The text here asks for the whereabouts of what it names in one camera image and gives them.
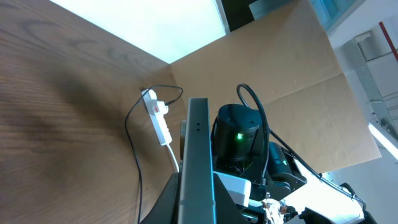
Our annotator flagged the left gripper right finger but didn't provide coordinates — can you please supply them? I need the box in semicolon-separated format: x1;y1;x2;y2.
213;174;248;224

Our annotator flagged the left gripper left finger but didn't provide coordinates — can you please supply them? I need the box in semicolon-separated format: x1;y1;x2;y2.
140;172;180;224

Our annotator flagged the black charging cable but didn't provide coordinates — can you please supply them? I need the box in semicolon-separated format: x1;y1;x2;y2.
124;84;184;224

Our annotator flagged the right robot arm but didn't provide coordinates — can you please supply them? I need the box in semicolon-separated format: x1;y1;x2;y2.
211;104;375;223

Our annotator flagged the white charger plug adapter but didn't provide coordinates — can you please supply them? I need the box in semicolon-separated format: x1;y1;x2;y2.
154;101;169;116

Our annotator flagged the white power strip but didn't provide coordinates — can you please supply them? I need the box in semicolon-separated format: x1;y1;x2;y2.
141;89;172;146

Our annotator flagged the brown cardboard panel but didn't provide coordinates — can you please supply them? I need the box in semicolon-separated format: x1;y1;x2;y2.
171;0;381;173

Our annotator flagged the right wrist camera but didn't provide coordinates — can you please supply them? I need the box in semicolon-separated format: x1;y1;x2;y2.
214;172;252;208

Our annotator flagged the white power strip cord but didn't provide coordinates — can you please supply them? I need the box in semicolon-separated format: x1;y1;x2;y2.
165;143;181;174

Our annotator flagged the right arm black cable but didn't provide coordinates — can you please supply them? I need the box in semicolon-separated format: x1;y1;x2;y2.
236;83;368;212

